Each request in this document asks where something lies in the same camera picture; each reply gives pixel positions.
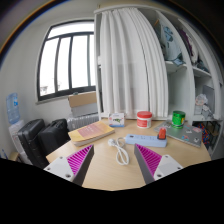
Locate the grey laptop with stickers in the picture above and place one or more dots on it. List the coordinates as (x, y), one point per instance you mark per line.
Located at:
(186, 135)

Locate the white shelf unit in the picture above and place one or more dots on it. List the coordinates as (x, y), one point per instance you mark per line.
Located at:
(180, 83)

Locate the white radiator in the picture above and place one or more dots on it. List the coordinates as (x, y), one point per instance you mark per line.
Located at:
(81, 122)

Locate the white jar with red lid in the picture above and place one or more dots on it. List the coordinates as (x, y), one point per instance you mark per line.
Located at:
(144, 120)

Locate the cardboard box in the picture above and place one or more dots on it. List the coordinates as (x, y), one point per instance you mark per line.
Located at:
(81, 99)

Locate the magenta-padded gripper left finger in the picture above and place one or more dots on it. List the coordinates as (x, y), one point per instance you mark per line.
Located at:
(58, 166)

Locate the small white printed box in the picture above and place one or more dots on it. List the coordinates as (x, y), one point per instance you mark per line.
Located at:
(116, 120)

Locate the green metal can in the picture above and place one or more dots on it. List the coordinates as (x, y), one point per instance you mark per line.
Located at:
(178, 118)

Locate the yellow and pink book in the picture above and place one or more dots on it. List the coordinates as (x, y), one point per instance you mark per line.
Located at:
(90, 131)

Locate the black suitcase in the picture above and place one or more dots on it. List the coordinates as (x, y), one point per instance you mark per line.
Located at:
(53, 135)
(30, 140)

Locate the blue water bottle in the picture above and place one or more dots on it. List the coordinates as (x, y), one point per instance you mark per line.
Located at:
(12, 108)

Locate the black-framed window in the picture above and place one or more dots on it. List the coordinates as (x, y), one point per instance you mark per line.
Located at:
(80, 60)

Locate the white power strip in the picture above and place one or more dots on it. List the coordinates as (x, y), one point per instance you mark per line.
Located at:
(141, 139)

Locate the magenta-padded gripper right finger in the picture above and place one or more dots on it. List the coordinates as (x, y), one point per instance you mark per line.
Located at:
(166, 165)

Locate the white curtain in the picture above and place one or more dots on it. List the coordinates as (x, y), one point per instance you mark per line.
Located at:
(126, 66)

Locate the grey box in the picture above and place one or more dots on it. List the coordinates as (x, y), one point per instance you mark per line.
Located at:
(85, 110)

